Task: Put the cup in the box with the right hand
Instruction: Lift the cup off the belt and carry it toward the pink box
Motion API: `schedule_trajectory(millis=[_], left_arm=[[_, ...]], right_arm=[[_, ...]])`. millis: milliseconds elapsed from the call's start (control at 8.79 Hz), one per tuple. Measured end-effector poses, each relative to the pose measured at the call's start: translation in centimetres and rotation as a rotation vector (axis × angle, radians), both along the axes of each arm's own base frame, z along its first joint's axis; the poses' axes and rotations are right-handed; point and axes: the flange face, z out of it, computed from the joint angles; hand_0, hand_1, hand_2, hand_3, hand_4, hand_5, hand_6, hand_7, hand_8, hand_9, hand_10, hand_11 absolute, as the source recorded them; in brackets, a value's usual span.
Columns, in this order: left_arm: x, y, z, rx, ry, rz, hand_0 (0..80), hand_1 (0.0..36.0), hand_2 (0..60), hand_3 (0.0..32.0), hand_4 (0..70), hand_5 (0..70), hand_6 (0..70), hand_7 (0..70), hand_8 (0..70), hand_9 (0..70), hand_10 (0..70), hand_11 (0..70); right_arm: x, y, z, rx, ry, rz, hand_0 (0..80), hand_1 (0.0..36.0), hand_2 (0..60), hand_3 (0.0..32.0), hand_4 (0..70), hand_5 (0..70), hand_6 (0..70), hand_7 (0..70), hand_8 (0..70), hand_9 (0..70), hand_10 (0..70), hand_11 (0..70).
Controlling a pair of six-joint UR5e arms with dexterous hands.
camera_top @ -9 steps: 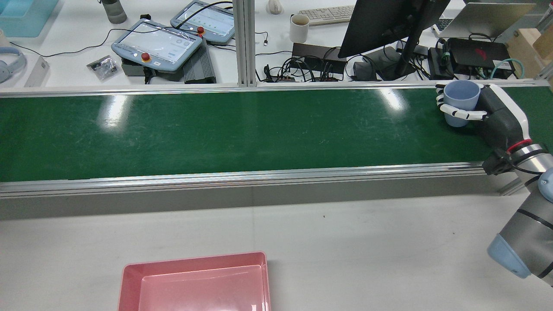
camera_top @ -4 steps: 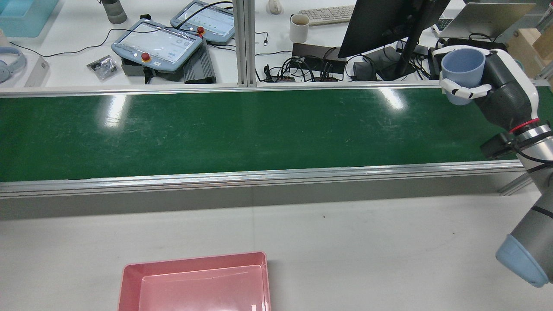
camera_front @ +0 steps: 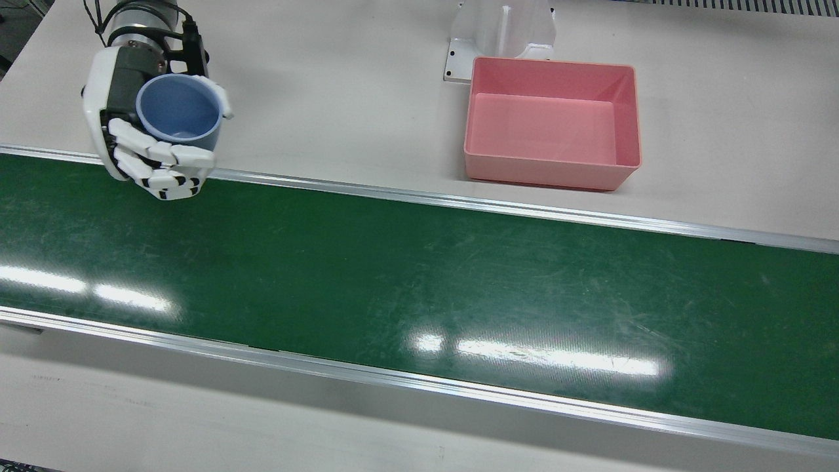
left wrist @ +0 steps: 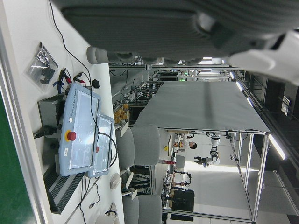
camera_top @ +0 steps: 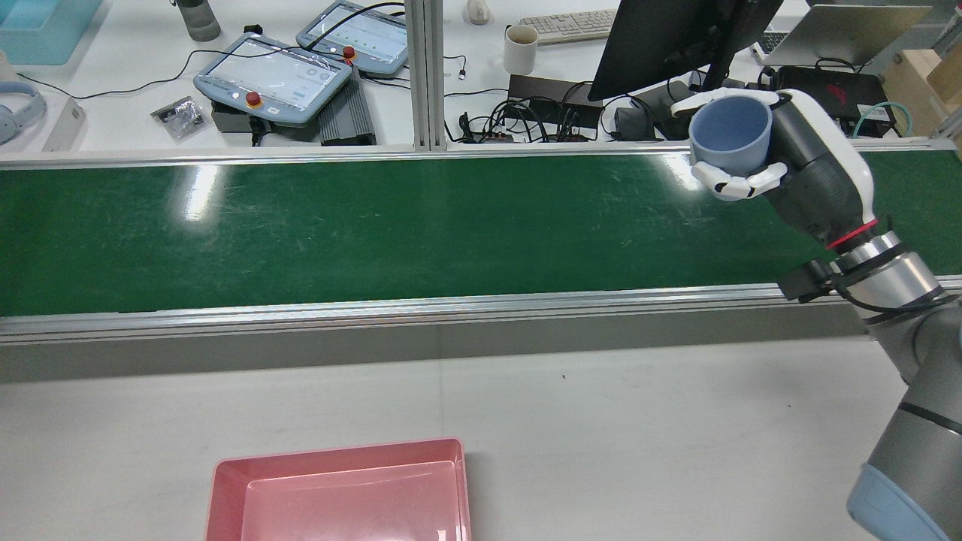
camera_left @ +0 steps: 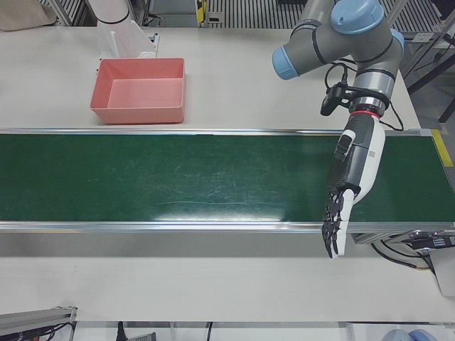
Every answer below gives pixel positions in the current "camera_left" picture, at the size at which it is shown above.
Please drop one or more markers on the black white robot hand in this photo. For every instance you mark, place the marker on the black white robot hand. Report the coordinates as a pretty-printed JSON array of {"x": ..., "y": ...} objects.
[{"x": 359, "y": 160}]

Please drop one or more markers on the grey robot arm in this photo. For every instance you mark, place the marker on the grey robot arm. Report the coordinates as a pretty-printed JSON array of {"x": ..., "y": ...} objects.
[{"x": 313, "y": 42}]

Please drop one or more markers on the black controller box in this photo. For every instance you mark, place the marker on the black controller box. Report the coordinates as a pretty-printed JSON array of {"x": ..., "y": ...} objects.
[{"x": 437, "y": 241}]

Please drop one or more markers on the pink plastic box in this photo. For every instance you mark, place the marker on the pink plastic box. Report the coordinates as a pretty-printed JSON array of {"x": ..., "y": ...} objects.
[{"x": 138, "y": 113}]

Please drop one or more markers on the black finned metal box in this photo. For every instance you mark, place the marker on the black finned metal box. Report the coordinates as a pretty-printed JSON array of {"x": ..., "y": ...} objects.
[{"x": 149, "y": 337}]

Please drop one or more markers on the grey metal plate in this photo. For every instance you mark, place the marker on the grey metal plate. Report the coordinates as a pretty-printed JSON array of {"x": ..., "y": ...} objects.
[{"x": 444, "y": 273}]

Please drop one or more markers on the green belt conveyor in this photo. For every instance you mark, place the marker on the green belt conveyor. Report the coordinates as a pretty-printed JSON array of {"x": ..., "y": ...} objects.
[{"x": 177, "y": 177}]

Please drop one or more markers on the light blue headphones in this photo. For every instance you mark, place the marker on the light blue headphones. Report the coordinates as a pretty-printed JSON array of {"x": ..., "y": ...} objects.
[{"x": 421, "y": 335}]

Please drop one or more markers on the black plug connector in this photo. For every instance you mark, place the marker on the black plug connector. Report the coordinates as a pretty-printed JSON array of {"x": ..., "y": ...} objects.
[{"x": 122, "y": 332}]

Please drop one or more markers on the brown cardboard sheet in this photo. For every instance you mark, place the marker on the brown cardboard sheet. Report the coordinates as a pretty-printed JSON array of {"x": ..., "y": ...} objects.
[{"x": 21, "y": 14}]

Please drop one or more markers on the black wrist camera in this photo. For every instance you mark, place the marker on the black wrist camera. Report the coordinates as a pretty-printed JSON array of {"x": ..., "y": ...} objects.
[{"x": 332, "y": 99}]

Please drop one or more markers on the yellow black post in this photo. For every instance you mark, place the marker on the yellow black post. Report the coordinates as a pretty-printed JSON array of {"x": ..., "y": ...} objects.
[{"x": 201, "y": 10}]

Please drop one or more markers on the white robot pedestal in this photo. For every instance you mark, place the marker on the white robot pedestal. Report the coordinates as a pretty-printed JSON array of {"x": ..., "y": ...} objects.
[{"x": 110, "y": 10}]

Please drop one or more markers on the aluminium frame post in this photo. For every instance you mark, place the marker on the aluminium frame post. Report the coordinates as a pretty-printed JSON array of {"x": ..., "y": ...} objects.
[{"x": 35, "y": 316}]

